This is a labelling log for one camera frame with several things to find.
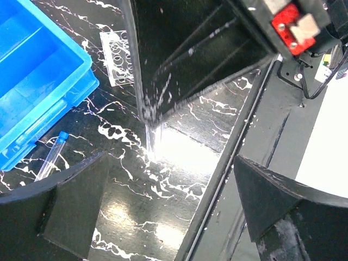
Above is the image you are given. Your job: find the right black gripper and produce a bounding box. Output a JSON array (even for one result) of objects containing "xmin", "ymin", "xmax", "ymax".
[{"xmin": 235, "ymin": 1, "xmax": 347, "ymax": 59}]

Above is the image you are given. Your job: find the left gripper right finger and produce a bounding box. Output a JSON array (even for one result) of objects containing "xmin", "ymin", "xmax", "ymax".
[{"xmin": 234, "ymin": 155, "xmax": 347, "ymax": 260}]

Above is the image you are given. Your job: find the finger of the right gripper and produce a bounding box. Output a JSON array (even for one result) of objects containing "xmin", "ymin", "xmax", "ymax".
[{"xmin": 120, "ymin": 1, "xmax": 275, "ymax": 126}]

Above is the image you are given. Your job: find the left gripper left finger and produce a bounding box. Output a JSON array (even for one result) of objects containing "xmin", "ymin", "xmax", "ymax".
[{"xmin": 1, "ymin": 152, "xmax": 109, "ymax": 260}]

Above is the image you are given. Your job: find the clear tube rack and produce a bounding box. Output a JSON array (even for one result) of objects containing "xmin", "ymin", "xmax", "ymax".
[{"xmin": 100, "ymin": 30, "xmax": 134, "ymax": 87}]

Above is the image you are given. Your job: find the centrifuge tube blue cap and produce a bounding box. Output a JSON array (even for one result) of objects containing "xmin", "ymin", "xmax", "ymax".
[
  {"xmin": 146, "ymin": 123, "xmax": 165, "ymax": 161},
  {"xmin": 34, "ymin": 131, "xmax": 69, "ymax": 182}
]

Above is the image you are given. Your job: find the blue compartment bin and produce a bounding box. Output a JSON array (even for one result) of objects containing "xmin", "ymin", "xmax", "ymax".
[{"xmin": 1, "ymin": 1, "xmax": 99, "ymax": 171}]

